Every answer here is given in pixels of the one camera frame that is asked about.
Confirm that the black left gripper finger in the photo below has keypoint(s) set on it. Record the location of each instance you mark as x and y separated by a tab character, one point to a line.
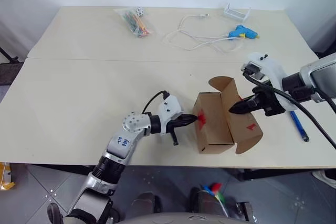
185	123
188	117

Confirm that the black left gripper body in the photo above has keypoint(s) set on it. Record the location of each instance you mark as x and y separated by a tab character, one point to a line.
173	134

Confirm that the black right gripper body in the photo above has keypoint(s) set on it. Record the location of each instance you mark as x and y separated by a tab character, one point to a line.
269	103

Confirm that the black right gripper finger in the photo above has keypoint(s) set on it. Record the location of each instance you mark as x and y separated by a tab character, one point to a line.
248	100
240	110

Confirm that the brown cardboard box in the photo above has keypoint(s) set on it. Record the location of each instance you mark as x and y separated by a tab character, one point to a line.
214	127

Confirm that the blue pen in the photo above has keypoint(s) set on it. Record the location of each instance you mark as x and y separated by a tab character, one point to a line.
299	125

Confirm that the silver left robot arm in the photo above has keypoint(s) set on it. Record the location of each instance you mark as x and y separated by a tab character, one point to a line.
118	150

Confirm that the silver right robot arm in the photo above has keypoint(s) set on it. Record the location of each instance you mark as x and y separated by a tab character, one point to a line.
315	77

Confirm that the blue glue gun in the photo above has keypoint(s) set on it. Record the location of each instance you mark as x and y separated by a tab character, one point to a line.
242	32

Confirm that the colourful toy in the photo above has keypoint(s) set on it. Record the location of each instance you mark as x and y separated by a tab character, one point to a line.
215	190

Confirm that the white plastic phone stand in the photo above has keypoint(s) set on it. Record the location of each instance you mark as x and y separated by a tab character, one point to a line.
236	13

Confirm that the white and black shoe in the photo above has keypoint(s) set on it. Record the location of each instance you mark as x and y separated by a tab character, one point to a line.
325	178

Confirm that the clear bag of coloured sticks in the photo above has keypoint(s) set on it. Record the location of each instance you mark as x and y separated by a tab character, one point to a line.
135	23

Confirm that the white spotted polyhedron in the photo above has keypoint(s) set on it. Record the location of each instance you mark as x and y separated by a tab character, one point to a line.
139	11

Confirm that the black wheel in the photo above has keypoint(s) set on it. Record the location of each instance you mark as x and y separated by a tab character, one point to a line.
53	213

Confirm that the yellow bag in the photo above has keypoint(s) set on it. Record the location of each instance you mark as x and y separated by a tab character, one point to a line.
5	179

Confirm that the black tripod leg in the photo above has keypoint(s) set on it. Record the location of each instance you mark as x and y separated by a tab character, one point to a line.
9	56

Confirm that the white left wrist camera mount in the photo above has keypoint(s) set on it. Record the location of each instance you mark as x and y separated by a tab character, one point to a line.
168	110

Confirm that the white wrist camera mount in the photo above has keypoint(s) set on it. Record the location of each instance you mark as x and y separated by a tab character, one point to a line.
273	69
168	110

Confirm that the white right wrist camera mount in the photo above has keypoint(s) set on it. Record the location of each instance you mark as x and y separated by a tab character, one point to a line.
273	69

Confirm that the black table frame bar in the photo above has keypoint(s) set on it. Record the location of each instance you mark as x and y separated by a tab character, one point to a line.
278	174

